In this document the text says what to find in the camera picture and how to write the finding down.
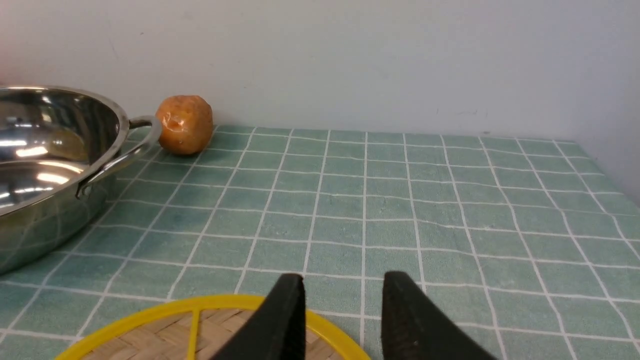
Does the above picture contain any stainless steel pot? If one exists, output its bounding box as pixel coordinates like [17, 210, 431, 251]
[0, 85, 162, 274]

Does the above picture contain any green checkered tablecloth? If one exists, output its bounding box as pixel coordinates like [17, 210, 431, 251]
[1, 125, 640, 360]

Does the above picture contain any yellow-rimmed bamboo steamer lid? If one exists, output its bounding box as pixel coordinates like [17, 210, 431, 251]
[54, 294, 372, 360]

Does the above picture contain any brown potato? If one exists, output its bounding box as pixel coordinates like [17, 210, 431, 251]
[155, 95, 214, 156]

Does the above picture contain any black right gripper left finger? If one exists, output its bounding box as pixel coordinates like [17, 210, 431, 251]
[211, 273, 306, 360]

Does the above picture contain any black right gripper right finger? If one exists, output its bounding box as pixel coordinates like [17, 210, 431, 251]
[381, 271, 495, 360]

